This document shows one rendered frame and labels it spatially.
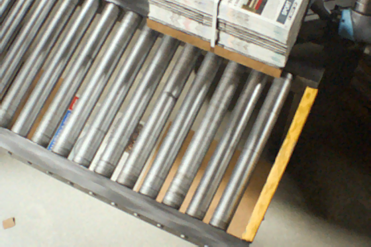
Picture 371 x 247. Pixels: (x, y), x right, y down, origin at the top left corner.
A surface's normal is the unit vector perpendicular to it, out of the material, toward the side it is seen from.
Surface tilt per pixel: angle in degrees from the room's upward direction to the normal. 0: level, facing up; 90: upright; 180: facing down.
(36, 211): 0
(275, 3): 7
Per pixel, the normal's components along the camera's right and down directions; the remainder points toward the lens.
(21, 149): -0.07, -0.33
